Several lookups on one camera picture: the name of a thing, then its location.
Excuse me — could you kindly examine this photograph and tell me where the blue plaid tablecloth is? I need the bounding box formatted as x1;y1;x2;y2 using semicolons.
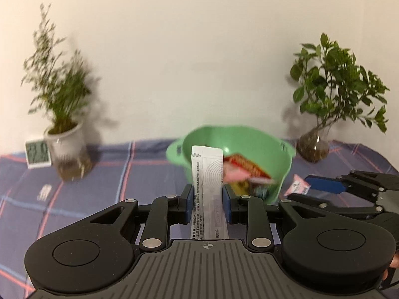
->
1;140;398;298

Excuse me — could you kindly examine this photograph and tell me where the red gold snack box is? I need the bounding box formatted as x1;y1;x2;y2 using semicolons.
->
224;153;271;178

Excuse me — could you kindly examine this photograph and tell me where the small pink candy packet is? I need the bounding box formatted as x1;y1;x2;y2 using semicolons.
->
284;174;310;197

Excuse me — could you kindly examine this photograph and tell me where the pink white candy packet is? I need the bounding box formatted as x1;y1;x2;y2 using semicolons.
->
223;162;275;184

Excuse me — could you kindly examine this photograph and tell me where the white digital clock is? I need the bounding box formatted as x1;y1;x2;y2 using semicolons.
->
24;138;52;169

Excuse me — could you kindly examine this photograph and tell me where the white tag left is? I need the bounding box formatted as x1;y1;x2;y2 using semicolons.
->
36;184;52;202

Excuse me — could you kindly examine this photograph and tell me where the pink yellow snack pouch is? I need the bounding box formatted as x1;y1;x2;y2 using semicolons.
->
230;180;250;196

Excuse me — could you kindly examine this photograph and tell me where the leafy plant in glass vase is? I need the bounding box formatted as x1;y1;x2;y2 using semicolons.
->
290;33;389;163

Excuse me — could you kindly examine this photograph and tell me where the person's right hand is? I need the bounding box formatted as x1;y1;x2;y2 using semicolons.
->
383;252;399;280

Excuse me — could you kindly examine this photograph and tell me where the feathery plant in white pot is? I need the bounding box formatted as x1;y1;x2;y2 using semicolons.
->
21;5;93;182

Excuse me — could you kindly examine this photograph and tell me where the white long sachet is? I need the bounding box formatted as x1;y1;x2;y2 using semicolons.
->
191;146;229;240

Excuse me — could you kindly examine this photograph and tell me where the green plastic bowl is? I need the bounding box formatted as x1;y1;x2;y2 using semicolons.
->
166;126;296;204

